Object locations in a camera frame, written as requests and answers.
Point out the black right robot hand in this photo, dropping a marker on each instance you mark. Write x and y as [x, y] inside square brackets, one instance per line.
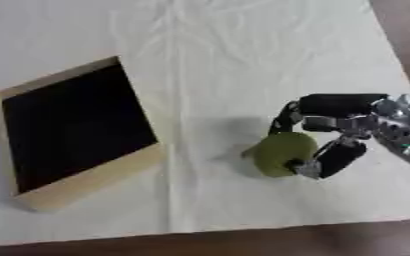
[338, 104]

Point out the green toy fruit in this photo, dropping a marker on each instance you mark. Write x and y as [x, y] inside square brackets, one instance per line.
[283, 154]

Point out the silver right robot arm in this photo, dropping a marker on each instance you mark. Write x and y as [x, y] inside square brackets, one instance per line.
[402, 128]

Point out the tan box with black inside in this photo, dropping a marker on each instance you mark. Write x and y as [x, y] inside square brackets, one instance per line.
[77, 128]

